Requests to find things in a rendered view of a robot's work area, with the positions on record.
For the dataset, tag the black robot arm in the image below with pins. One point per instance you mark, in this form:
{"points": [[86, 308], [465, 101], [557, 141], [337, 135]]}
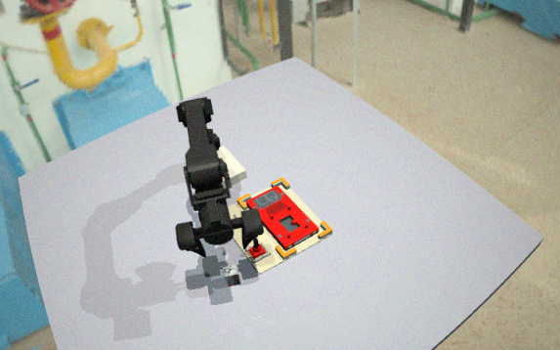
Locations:
{"points": [[204, 170]]}

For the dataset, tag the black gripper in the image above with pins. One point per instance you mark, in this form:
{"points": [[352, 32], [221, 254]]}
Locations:
{"points": [[188, 236]]}

